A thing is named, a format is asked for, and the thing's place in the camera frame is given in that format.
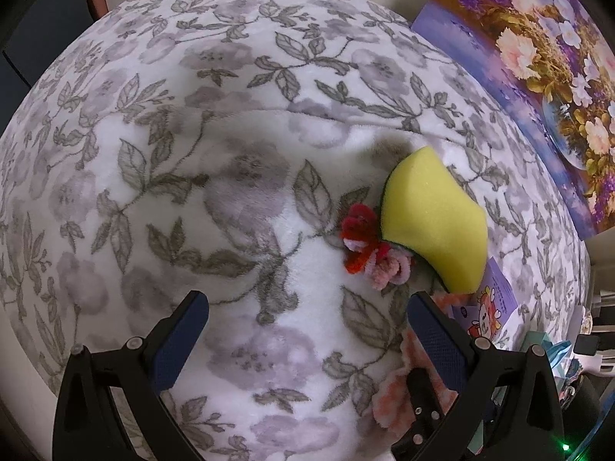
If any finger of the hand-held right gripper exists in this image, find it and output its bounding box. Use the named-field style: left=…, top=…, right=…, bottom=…
left=407, top=369, right=445, bottom=447

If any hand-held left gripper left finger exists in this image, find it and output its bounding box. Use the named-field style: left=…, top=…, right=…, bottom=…
left=52, top=290, right=210, bottom=461

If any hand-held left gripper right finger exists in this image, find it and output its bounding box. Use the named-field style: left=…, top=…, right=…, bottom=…
left=391, top=290, right=565, bottom=461

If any pink fluffy cloth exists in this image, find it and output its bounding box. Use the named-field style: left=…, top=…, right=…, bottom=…
left=372, top=293, right=462, bottom=430

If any white power strip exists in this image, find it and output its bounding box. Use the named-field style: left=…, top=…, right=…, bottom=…
left=574, top=333, right=615, bottom=376

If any purple cartoon packet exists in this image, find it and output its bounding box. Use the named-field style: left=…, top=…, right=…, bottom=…
left=449, top=257, right=517, bottom=347

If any red and pink pipe-cleaner flower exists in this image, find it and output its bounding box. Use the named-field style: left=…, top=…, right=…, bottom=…
left=341, top=203, right=414, bottom=291

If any yellow sponge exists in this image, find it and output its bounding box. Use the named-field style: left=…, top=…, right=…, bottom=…
left=379, top=146, right=488, bottom=295

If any grey floral blanket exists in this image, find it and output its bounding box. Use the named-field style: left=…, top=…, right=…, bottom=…
left=0, top=0, right=592, bottom=461

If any flower painting poster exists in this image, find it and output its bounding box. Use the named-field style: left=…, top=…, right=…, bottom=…
left=411, top=0, right=615, bottom=241

